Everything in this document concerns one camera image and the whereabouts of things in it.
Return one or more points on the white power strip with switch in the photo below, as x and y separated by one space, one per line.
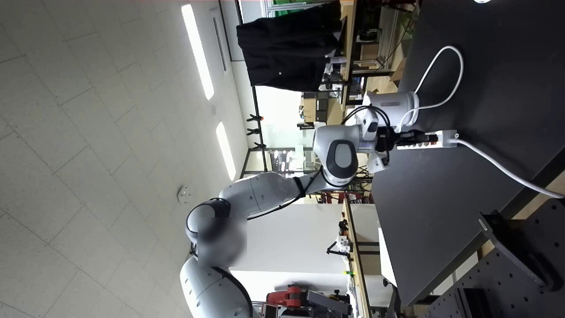
441 141

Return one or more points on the black perforated breadboard table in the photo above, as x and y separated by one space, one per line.
517 266

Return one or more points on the red and black machine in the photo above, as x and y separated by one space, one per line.
293 298

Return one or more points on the metal shelf rack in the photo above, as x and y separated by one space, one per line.
273 160

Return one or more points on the black backdrop stand pole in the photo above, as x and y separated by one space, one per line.
254 107

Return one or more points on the short ceiling light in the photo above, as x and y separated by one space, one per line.
224 151

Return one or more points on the black hanging cloth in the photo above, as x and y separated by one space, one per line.
287 47

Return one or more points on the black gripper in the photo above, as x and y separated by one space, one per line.
385 141

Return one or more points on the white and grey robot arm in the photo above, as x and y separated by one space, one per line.
257 195

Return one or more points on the long ceiling light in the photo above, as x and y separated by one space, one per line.
196 51

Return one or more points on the white power adapter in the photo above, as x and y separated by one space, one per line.
390 107

